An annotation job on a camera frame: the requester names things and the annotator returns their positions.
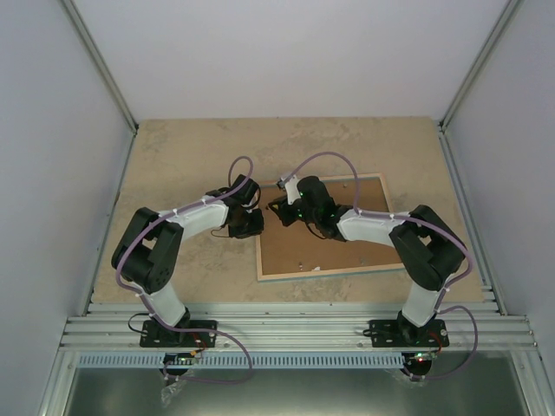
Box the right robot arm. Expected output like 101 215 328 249
268 176 468 347

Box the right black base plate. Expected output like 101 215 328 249
362 319 450 348

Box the purple cable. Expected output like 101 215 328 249
116 156 255 385
290 151 480 383

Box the left aluminium corner post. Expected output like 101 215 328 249
58 0 139 135

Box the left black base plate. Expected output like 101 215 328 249
139 320 216 349

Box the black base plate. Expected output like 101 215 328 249
362 319 450 348
139 320 216 349

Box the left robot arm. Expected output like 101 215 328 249
111 174 264 349

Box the slotted grey cable duct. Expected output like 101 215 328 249
77 352 404 369

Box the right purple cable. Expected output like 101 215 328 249
290 151 480 383

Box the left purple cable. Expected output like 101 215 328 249
116 156 255 385

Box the right aluminium corner post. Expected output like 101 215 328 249
438 0 526 131

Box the aluminium corner post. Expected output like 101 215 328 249
438 0 526 131
58 0 139 135

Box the aluminium rail base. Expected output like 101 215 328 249
60 302 538 352

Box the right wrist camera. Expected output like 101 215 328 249
277 173 301 205

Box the teal wooden picture frame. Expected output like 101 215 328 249
256 173 404 283

